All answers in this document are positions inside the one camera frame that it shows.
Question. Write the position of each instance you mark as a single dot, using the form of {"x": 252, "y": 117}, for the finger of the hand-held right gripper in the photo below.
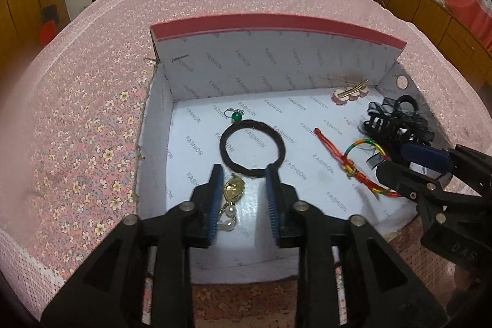
{"x": 399, "y": 178}
{"x": 422, "y": 157}

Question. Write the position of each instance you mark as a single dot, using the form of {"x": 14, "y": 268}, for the gold pearl brooch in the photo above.
{"x": 232, "y": 189}

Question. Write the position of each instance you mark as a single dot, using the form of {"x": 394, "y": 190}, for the white shoebox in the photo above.
{"x": 269, "y": 82}

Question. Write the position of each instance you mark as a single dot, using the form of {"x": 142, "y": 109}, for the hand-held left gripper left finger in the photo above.
{"x": 215, "y": 205}

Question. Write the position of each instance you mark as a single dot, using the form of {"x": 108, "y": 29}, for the long wooden cabinet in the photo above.
{"x": 422, "y": 13}

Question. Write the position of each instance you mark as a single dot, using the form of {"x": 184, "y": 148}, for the red and black object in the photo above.
{"x": 48, "y": 32}

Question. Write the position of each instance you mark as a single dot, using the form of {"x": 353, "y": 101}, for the pink pig hair clip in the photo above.
{"x": 342, "y": 97}

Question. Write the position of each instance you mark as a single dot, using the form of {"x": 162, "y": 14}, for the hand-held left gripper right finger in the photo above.
{"x": 272, "y": 205}

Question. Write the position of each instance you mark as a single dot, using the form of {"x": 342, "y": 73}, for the black lace hair claw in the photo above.
{"x": 384, "y": 124}

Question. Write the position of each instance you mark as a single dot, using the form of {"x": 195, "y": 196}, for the pink floral bedspread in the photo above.
{"x": 96, "y": 82}

